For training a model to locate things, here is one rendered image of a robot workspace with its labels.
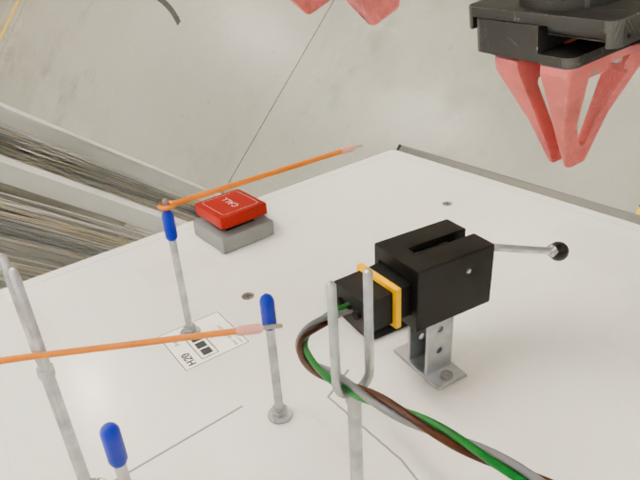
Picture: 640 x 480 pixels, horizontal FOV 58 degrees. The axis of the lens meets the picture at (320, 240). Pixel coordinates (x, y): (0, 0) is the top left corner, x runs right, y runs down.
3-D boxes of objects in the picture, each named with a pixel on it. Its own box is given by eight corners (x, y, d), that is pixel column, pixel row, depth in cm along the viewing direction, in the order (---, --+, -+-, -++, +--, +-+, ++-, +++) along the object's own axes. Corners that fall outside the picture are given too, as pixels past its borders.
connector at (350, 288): (430, 305, 34) (430, 275, 33) (363, 336, 31) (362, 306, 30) (396, 283, 36) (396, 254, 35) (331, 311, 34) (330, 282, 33)
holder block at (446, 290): (490, 301, 35) (495, 244, 33) (416, 332, 33) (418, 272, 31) (444, 271, 39) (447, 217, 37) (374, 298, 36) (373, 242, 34)
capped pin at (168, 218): (205, 330, 43) (180, 196, 38) (190, 341, 42) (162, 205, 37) (191, 324, 43) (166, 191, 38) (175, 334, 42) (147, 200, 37)
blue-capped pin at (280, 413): (296, 417, 34) (285, 296, 30) (274, 428, 34) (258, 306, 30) (286, 403, 36) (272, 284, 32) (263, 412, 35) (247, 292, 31)
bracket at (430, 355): (467, 376, 37) (472, 311, 34) (437, 390, 36) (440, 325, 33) (421, 339, 40) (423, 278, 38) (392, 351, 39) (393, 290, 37)
